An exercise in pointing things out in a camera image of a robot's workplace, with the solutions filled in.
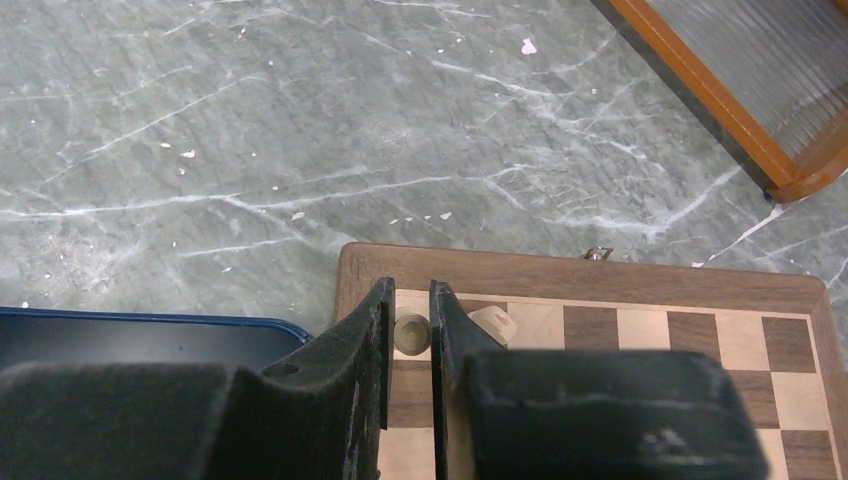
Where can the light wooden rook piece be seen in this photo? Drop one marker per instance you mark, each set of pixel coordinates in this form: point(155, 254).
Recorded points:
point(412, 333)

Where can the wooden shelf rack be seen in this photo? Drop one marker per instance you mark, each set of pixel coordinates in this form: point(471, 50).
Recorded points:
point(772, 73)

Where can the wooden chess board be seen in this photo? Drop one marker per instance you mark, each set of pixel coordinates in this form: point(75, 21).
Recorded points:
point(773, 334)

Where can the light wooden knight piece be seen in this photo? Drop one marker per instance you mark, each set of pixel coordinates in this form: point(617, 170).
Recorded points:
point(496, 322)

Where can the blue square tray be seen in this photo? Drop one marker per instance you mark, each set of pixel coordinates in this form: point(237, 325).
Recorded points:
point(75, 337)

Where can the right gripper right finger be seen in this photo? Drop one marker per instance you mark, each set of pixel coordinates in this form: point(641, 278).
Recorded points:
point(580, 414)

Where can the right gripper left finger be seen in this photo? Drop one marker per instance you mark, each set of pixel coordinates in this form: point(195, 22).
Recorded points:
point(315, 414)

